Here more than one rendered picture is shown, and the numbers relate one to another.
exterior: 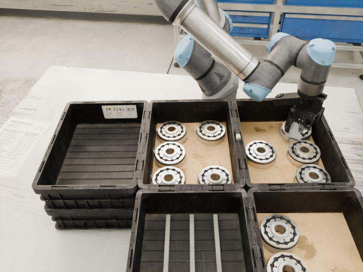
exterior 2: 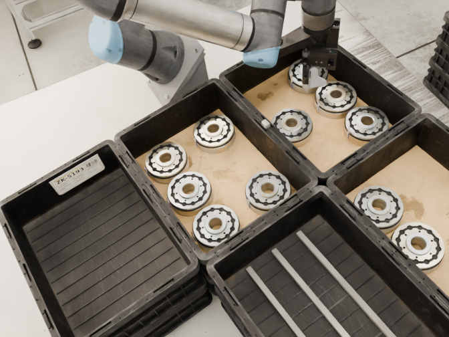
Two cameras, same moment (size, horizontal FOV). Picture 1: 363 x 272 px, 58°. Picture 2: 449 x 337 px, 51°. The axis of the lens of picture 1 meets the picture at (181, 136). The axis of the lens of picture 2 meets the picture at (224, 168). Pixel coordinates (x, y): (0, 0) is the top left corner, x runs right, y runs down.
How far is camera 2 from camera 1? 0.32 m
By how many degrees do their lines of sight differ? 21
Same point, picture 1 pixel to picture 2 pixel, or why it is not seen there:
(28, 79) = not seen: outside the picture
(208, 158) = (236, 168)
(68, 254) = not seen: outside the picture
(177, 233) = (274, 281)
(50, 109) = not seen: outside the picture
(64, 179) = (76, 313)
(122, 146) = (115, 218)
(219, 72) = (167, 45)
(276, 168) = (319, 134)
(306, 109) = (321, 46)
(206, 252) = (321, 280)
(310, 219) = (393, 172)
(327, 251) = (431, 196)
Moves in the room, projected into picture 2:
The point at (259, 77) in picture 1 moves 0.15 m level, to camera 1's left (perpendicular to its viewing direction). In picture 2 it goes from (262, 39) to (204, 75)
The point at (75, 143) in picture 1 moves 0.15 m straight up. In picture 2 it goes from (46, 255) to (14, 225)
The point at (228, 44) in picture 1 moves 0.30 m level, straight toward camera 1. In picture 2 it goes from (208, 14) to (290, 116)
